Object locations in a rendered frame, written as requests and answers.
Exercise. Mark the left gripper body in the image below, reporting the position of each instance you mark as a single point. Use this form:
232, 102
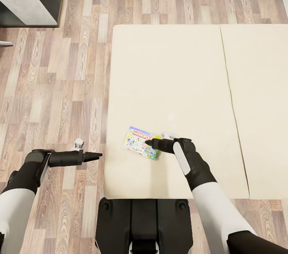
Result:
72, 158

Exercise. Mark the bed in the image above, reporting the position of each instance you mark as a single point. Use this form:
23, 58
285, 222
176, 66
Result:
223, 86

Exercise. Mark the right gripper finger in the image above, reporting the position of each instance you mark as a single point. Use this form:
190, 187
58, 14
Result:
149, 142

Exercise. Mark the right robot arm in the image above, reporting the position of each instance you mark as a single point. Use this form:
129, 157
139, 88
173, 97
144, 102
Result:
227, 232

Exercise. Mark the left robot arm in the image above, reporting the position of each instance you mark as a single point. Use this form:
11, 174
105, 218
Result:
17, 198

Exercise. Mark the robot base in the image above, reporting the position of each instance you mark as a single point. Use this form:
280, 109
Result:
144, 221

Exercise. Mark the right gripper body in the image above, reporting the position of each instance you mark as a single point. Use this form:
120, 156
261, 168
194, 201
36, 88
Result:
160, 144

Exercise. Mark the board game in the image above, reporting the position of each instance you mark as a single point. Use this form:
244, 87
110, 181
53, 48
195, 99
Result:
135, 141

